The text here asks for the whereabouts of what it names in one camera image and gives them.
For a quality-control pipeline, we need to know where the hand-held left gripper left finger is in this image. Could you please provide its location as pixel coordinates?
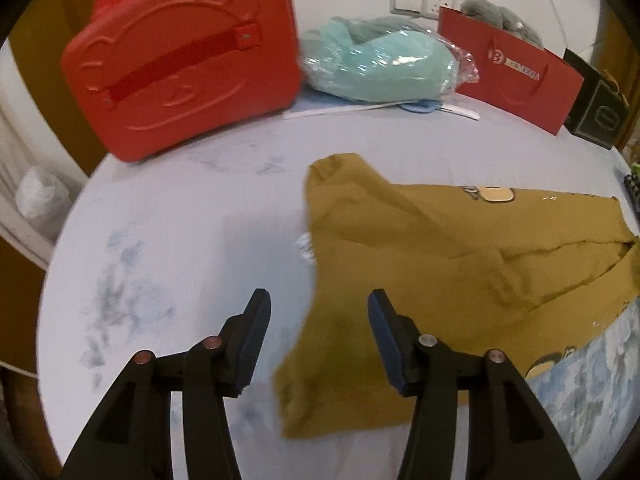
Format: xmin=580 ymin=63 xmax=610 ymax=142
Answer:
xmin=59 ymin=288 xmax=272 ymax=480

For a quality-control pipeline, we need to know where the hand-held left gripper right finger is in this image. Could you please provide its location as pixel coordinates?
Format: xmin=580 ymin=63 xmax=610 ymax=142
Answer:
xmin=367 ymin=289 xmax=582 ymax=480

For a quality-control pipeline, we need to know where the mustard yellow printed shirt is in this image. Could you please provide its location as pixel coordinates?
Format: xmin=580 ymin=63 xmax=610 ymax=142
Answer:
xmin=273 ymin=153 xmax=640 ymax=442

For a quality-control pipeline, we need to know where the white paper sheet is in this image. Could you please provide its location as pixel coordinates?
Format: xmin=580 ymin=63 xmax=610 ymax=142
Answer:
xmin=283 ymin=94 xmax=482 ymax=121

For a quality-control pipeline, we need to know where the white plastic bag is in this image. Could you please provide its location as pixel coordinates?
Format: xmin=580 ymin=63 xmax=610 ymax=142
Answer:
xmin=15 ymin=165 xmax=67 ymax=222

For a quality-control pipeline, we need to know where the teal plush in plastic bag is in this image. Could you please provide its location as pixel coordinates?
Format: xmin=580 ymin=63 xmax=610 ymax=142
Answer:
xmin=299 ymin=16 xmax=481 ymax=107

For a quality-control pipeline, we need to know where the red plastic carry case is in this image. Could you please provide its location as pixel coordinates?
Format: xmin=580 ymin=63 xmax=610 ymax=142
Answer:
xmin=60 ymin=0 xmax=302 ymax=163

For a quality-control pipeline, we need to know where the red paper gift bag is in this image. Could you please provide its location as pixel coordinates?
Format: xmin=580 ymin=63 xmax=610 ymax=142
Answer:
xmin=438 ymin=7 xmax=585 ymax=136

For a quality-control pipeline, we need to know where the dark green gift box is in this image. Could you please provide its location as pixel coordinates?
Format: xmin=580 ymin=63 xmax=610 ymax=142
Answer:
xmin=563 ymin=48 xmax=631 ymax=150

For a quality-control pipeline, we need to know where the grey plush toy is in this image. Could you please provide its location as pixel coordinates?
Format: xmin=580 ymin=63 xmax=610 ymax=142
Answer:
xmin=460 ymin=0 xmax=544 ymax=50

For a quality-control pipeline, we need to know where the white wall socket panel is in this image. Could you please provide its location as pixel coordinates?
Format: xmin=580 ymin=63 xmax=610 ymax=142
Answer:
xmin=389 ymin=0 xmax=468 ymax=17

